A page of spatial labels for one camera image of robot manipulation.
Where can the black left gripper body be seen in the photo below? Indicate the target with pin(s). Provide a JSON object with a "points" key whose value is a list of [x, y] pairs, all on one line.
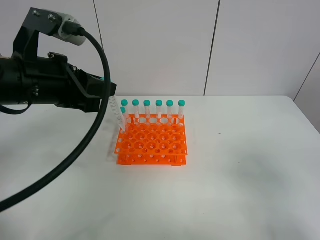
{"points": [[55, 81]]}

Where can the clear tube teal cap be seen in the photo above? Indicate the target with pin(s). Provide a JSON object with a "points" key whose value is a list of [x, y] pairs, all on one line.
{"points": [[115, 108]]}

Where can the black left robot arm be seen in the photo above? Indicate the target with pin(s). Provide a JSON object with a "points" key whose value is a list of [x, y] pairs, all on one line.
{"points": [[8, 84]]}

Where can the clear tube front left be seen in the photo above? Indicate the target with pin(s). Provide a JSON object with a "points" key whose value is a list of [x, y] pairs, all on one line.
{"points": [[124, 120]]}

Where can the orange test tube rack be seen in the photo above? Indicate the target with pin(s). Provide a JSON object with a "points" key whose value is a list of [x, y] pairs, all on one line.
{"points": [[152, 141]]}

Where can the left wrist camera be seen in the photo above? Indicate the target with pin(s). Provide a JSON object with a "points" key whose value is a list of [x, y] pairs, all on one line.
{"points": [[51, 23]]}

